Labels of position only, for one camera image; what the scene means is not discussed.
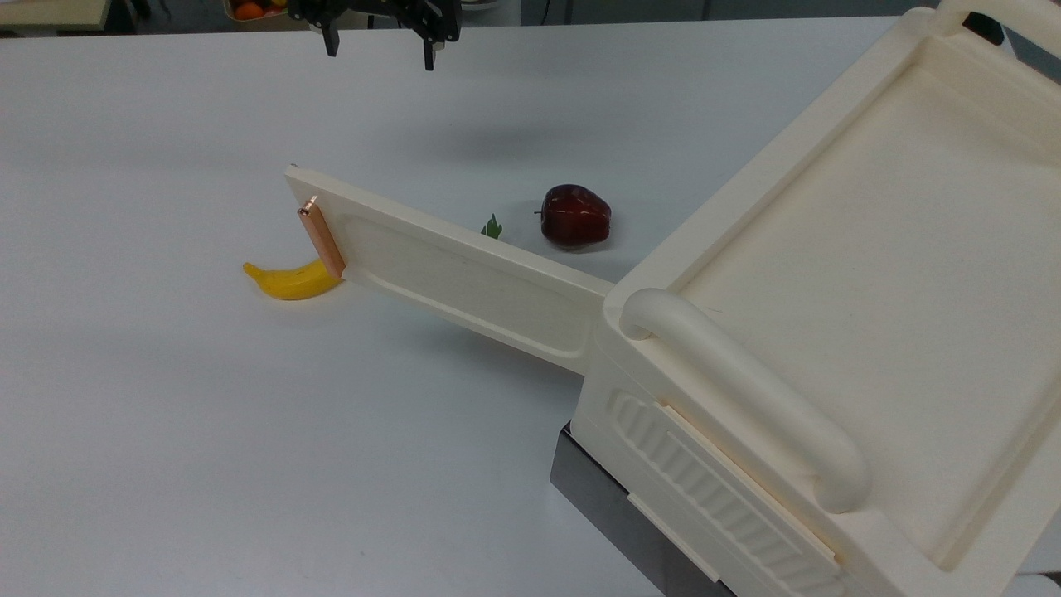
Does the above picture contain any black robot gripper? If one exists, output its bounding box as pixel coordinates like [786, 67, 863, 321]
[288, 0, 463, 72]

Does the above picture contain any copper door handle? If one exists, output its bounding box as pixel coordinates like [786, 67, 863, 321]
[297, 195, 347, 280]

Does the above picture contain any cream cabinet door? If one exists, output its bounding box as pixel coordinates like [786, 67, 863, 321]
[284, 164, 616, 376]

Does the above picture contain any cream toy kitchen cabinet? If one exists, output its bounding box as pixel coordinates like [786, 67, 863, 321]
[570, 7, 1061, 597]

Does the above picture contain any black object behind cabinet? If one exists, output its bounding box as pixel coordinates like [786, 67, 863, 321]
[962, 12, 1005, 47]

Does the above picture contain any basket of toy fruit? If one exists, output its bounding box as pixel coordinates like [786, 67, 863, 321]
[222, 0, 291, 23]

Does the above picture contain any yellow toy banana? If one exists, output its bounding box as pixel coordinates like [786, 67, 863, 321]
[242, 258, 343, 302]

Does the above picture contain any dark red toy apple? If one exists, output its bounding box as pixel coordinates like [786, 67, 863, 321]
[535, 184, 613, 250]

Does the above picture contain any wooden side table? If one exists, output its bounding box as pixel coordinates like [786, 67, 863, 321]
[0, 0, 114, 36]

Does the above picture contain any grey metal base block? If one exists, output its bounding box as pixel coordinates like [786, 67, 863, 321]
[550, 421, 734, 597]

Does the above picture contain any cream cabinet bar handle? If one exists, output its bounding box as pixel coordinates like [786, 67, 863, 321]
[618, 287, 873, 515]

